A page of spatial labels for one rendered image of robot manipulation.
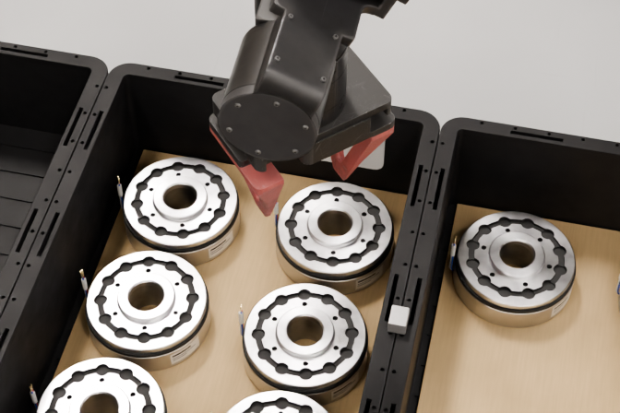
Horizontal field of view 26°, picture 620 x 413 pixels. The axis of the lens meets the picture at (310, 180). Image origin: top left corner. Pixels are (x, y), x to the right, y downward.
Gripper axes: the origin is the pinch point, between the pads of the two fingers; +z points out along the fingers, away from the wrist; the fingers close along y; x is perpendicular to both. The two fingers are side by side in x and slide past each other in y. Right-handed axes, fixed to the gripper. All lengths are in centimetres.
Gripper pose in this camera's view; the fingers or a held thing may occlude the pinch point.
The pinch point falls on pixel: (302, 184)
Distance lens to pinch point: 94.3
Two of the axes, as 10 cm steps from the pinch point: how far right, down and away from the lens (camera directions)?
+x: -5.2, -6.7, 5.3
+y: 8.6, -4.0, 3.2
